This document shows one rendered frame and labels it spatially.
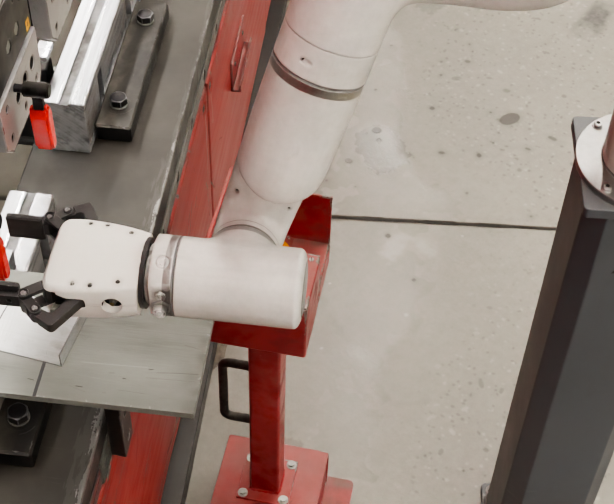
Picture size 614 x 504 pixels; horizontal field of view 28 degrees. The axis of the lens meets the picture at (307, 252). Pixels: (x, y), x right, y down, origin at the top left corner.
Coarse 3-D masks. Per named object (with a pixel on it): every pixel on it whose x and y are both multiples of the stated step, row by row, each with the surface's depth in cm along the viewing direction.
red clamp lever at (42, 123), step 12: (24, 84) 139; (36, 84) 139; (48, 84) 139; (24, 96) 140; (36, 96) 139; (48, 96) 139; (36, 108) 141; (48, 108) 142; (36, 120) 142; (48, 120) 142; (36, 132) 144; (48, 132) 144; (36, 144) 146; (48, 144) 145
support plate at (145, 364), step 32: (96, 320) 149; (128, 320) 149; (160, 320) 149; (192, 320) 149; (0, 352) 146; (96, 352) 146; (128, 352) 146; (160, 352) 146; (192, 352) 146; (0, 384) 143; (32, 384) 143; (64, 384) 143; (96, 384) 143; (128, 384) 143; (160, 384) 143; (192, 384) 143; (192, 416) 141
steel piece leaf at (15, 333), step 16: (0, 320) 148; (16, 320) 148; (80, 320) 147; (0, 336) 147; (16, 336) 147; (32, 336) 147; (48, 336) 147; (64, 336) 147; (16, 352) 145; (32, 352) 145; (48, 352) 146; (64, 352) 144
